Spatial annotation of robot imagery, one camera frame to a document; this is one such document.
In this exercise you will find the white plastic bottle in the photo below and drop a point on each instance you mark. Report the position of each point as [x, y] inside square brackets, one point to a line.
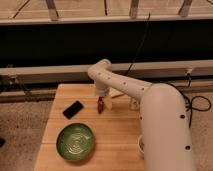
[134, 104]

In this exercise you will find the black smartphone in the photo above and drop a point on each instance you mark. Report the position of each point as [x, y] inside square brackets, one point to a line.
[72, 109]

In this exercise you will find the white sponge block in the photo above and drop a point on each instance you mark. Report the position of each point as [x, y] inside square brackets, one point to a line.
[115, 93]

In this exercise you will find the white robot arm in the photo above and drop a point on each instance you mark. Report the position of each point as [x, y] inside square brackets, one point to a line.
[164, 123]

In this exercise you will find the wooden cutting board table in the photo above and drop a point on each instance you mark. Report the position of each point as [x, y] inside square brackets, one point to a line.
[116, 133]

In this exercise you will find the green ceramic bowl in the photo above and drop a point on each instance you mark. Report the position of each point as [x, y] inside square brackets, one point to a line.
[75, 142]

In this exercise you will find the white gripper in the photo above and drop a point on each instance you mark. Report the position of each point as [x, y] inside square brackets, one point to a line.
[102, 89]

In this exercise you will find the white cup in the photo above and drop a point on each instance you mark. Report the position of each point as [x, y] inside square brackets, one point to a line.
[140, 145]

